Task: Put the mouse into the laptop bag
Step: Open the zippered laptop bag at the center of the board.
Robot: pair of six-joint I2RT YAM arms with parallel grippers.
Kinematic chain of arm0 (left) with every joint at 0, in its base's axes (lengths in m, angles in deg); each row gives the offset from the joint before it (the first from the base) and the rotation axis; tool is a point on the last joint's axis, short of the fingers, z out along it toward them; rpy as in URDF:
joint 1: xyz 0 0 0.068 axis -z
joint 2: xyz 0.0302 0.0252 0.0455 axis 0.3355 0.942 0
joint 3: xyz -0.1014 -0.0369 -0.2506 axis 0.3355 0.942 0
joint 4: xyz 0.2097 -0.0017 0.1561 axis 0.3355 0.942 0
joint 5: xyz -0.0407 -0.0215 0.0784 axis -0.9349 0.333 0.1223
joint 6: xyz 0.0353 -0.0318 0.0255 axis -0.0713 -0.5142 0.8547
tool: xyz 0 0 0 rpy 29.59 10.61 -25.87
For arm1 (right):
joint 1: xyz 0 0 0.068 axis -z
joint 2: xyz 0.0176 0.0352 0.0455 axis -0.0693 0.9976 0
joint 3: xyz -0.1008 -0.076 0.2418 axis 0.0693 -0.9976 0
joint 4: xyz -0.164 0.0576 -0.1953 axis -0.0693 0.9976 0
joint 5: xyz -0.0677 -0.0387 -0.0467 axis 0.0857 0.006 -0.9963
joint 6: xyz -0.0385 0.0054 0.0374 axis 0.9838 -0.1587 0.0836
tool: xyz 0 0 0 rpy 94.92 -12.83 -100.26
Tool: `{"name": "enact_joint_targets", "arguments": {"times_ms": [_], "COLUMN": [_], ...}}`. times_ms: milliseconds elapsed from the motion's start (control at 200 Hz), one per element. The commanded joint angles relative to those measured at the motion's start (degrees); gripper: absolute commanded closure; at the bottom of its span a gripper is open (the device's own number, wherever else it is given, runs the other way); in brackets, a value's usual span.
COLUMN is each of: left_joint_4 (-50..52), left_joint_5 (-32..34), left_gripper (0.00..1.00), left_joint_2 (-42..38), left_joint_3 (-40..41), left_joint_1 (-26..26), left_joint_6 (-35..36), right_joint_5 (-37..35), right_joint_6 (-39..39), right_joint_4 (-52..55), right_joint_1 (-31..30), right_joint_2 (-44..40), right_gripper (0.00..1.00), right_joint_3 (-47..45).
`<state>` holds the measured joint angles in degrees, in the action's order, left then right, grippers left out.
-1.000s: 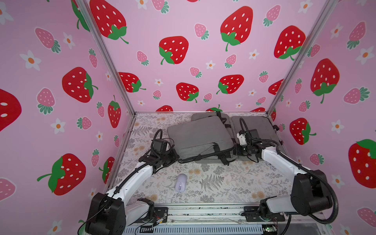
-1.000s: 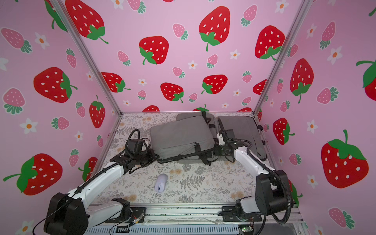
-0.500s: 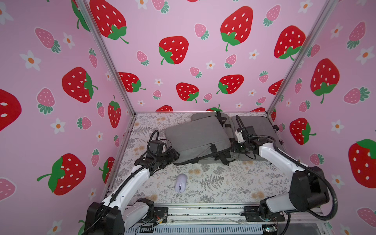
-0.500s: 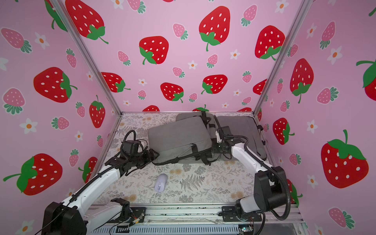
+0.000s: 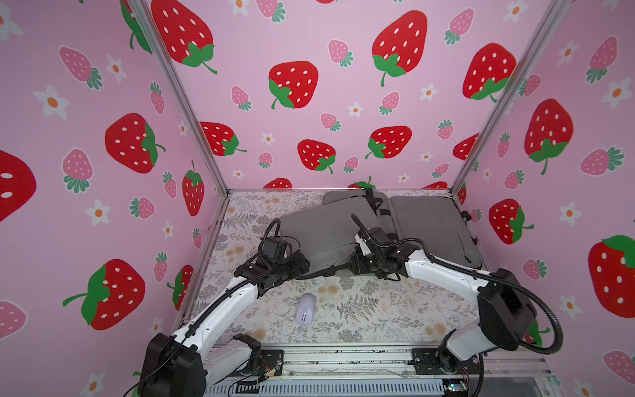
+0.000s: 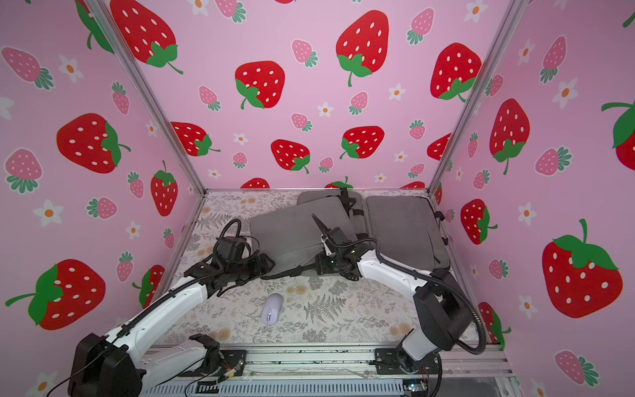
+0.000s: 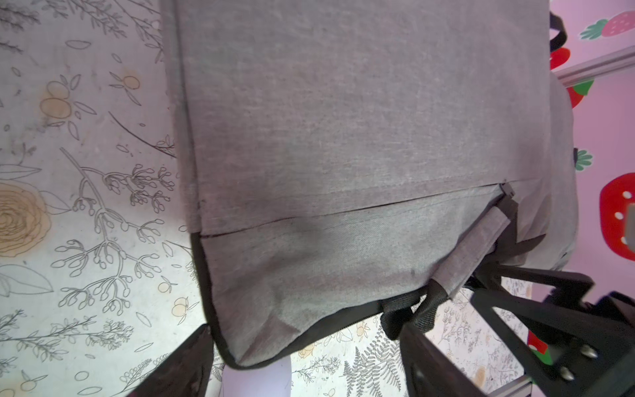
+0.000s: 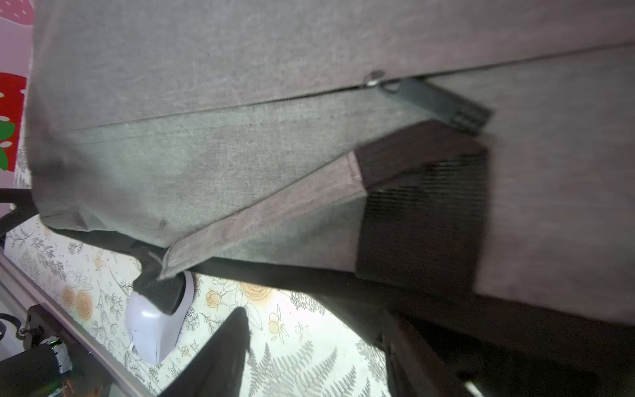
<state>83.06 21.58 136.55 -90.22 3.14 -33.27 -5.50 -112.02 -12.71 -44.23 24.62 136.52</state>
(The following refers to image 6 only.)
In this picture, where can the grey laptop sleeve bag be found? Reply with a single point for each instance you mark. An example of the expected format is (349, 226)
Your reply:
(408, 230)

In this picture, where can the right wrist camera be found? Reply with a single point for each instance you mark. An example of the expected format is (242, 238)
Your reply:
(332, 238)

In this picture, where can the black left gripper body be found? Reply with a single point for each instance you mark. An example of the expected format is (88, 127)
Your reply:
(247, 270)

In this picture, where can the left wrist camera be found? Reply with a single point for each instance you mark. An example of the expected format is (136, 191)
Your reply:
(231, 248)

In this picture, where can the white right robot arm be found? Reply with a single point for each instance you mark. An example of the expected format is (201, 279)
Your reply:
(446, 317)

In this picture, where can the aluminium frame post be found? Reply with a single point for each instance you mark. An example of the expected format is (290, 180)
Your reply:
(507, 28)
(139, 38)

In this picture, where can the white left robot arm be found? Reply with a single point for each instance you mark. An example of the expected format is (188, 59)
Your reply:
(114, 364)

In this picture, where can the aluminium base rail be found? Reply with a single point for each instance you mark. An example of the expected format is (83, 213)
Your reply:
(322, 370)

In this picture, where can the aluminium frame post right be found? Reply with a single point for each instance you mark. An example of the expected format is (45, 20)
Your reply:
(507, 28)

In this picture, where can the lilac computer mouse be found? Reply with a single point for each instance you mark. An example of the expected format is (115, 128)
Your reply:
(271, 310)

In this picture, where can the aluminium frame post left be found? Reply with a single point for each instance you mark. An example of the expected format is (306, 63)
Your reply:
(139, 38)

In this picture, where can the grey backpack with black straps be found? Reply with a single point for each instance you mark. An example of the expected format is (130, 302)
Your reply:
(354, 206)

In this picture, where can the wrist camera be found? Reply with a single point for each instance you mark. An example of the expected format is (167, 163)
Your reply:
(332, 238)
(231, 248)

